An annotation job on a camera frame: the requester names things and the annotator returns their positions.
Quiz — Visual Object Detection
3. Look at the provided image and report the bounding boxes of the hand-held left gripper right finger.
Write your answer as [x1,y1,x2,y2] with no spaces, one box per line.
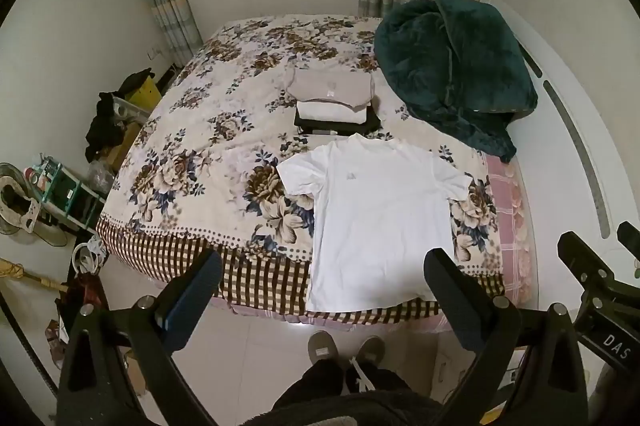
[423,247,588,426]

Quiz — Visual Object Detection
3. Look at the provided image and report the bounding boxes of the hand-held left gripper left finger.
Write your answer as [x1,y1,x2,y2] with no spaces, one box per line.
[57,248,223,426]

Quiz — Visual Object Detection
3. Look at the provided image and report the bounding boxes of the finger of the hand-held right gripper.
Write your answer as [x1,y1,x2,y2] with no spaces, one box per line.
[616,221,640,259]
[556,231,633,307]

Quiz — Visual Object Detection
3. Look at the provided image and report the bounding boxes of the white t-shirt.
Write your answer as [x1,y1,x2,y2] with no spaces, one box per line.
[276,132,471,313]

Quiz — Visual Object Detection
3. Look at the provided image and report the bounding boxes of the pink checked bed sheet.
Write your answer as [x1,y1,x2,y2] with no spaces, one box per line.
[482,151,534,307]

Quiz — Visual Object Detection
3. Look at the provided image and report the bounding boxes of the person's right shoe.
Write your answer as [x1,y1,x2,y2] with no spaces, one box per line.
[350,335,386,369]

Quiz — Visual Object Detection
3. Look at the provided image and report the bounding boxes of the person's shoe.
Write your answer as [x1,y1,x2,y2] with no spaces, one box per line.
[350,335,386,369]
[308,331,339,368]

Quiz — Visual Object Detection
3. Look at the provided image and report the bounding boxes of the red bag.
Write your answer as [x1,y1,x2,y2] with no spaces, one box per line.
[64,272,110,323]

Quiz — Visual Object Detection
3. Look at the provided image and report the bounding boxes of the person's left shoe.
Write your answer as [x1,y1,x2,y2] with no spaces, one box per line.
[308,331,339,368]

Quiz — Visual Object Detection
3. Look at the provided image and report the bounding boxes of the person's black pants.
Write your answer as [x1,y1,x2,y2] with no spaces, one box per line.
[250,358,453,426]

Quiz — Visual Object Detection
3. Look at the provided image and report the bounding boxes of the clear plastic bag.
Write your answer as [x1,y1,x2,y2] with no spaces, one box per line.
[87,160,117,196]

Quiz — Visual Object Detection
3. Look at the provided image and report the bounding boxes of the floral bed blanket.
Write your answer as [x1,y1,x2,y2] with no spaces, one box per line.
[95,16,506,323]

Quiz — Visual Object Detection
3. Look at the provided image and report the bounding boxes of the green rack with clutter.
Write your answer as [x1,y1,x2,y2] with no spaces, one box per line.
[30,155,109,229]

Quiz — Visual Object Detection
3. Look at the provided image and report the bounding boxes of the straw broom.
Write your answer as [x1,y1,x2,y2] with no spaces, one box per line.
[0,257,71,293]

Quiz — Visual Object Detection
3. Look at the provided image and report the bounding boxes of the white headboard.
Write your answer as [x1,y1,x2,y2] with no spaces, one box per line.
[480,0,640,257]

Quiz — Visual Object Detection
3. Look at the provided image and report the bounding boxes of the black cloth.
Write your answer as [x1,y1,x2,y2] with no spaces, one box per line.
[84,91,132,163]

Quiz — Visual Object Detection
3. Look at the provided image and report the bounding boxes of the white floor fan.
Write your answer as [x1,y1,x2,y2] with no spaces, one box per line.
[0,162,57,238]

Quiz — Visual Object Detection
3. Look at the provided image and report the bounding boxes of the yellow box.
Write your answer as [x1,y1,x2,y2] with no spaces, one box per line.
[127,70,163,113]

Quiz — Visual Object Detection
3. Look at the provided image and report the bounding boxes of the white folded garment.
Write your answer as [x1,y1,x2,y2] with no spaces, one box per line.
[296,101,373,125]

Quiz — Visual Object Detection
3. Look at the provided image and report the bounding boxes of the dark green plush blanket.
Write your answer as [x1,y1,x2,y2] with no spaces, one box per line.
[374,0,539,163]

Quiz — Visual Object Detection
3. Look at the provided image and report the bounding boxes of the white cable bundle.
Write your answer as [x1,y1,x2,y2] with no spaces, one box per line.
[71,235,109,278]

